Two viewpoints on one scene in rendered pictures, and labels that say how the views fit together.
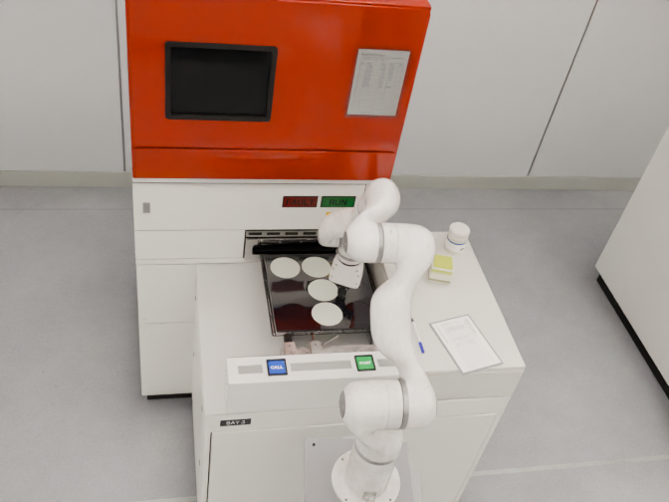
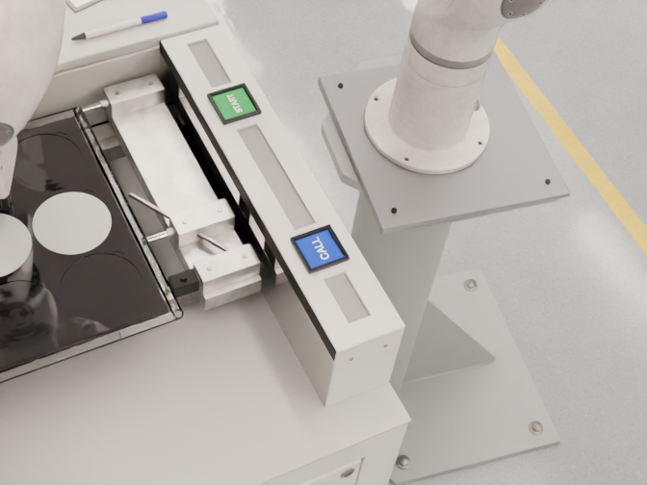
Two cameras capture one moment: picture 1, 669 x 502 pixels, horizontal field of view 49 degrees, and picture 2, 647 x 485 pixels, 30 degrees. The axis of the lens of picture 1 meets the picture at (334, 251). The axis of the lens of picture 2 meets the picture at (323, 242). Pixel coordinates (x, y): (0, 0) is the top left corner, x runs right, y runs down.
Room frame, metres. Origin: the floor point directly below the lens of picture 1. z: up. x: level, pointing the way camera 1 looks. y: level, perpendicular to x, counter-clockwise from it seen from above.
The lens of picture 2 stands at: (1.58, 0.94, 2.18)
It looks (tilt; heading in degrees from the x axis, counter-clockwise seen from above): 54 degrees down; 254
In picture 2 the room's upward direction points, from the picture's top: 10 degrees clockwise
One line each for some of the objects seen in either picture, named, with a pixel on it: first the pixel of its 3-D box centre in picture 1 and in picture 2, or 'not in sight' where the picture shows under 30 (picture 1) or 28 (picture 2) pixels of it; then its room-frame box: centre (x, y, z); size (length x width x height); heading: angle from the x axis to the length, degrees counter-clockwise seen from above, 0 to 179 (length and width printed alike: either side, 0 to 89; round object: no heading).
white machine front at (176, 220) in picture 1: (259, 217); not in sight; (1.90, 0.27, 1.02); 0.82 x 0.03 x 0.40; 108
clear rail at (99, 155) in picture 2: (331, 332); (125, 207); (1.57, -0.04, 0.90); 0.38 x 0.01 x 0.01; 108
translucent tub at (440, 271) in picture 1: (440, 269); not in sight; (1.85, -0.36, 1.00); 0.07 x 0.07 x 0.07; 3
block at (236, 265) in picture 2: (290, 355); (226, 268); (1.45, 0.07, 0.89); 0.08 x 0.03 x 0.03; 18
